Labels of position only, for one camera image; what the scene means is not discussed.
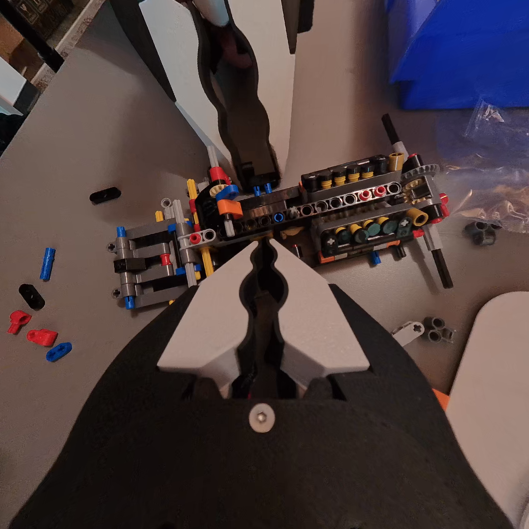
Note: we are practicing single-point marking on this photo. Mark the red lego pin connector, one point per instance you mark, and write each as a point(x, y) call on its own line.
point(41, 337)

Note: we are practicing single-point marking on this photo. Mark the white furniture panel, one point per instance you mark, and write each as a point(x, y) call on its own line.
point(8, 89)

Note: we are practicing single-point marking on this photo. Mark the blue lego pin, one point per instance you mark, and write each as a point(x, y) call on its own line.
point(47, 264)

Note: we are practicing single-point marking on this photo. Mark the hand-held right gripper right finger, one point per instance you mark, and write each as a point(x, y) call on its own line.
point(322, 330)

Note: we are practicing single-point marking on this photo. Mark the black three-hole lego liftarm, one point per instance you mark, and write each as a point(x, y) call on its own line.
point(31, 296)
point(105, 194)

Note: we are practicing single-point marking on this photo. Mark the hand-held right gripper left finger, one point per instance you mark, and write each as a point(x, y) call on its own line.
point(198, 330)

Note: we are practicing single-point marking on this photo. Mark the brown cardboard box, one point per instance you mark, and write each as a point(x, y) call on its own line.
point(10, 45)

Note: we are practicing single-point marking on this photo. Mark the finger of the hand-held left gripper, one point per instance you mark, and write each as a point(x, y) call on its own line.
point(277, 82)
point(173, 41)

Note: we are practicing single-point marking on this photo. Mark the red lego axle connector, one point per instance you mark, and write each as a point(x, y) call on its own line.
point(17, 321)

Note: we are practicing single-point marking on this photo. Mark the dark grey lego connector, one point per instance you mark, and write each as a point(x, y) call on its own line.
point(438, 330)
point(481, 232)

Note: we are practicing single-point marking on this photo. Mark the blue plastic bin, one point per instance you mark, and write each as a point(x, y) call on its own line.
point(463, 53)

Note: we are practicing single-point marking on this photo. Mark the short black lego brick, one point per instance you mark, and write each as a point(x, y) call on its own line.
point(258, 173)

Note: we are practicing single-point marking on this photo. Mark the orange lego piece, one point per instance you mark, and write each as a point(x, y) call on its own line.
point(440, 399)

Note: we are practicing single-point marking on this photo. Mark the small blue lego liftarm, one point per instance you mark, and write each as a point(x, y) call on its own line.
point(58, 351)

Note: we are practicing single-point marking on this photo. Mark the clear plastic bag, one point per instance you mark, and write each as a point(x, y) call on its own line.
point(496, 194)

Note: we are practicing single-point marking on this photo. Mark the white lamp base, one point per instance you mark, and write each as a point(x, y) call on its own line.
point(491, 392)

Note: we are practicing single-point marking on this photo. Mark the lego car chassis assembly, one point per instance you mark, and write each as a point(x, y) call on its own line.
point(330, 202)

